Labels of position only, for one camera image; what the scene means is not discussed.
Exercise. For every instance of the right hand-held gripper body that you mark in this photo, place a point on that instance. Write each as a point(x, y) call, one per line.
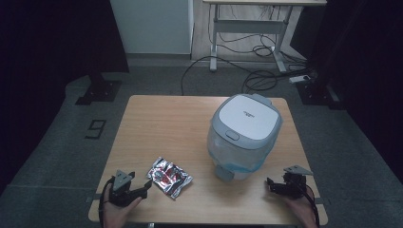
point(295, 185)

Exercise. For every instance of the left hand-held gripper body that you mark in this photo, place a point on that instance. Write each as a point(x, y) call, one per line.
point(122, 190)

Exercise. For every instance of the silver red snack packet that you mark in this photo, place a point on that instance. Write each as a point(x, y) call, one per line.
point(169, 177)

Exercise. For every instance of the white grey pedal bin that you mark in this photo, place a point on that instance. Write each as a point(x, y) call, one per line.
point(244, 120)

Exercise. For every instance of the person's left hand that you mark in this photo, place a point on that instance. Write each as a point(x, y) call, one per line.
point(117, 215)

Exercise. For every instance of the person's right hand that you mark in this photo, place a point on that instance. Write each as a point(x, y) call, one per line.
point(302, 210)

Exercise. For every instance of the black stand base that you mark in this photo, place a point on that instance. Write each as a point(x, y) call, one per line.
point(99, 90)
point(318, 93)

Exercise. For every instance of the white power strip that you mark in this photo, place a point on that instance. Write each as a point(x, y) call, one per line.
point(299, 79)

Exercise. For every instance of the white cabinet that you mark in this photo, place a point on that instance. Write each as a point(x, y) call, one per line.
point(152, 27)

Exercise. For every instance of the dark curtain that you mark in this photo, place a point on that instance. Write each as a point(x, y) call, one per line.
point(364, 47)
point(50, 38)

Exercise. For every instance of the white desk with metal legs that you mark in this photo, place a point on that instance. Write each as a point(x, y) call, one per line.
point(250, 26)

